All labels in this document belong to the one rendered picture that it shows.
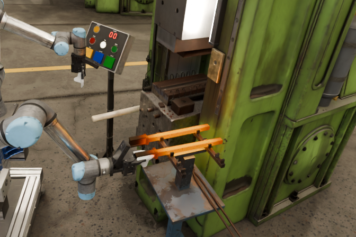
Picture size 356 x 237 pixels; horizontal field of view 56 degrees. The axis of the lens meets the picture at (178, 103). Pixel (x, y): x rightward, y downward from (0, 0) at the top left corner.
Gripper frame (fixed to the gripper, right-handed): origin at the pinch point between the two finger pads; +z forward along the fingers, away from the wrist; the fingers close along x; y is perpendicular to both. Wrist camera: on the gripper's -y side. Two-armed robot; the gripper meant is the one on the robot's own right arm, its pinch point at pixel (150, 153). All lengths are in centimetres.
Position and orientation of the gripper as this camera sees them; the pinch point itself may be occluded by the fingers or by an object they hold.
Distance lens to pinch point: 159.0
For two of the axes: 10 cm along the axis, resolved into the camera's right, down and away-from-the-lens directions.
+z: 9.0, -1.2, 4.2
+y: -1.3, 8.5, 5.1
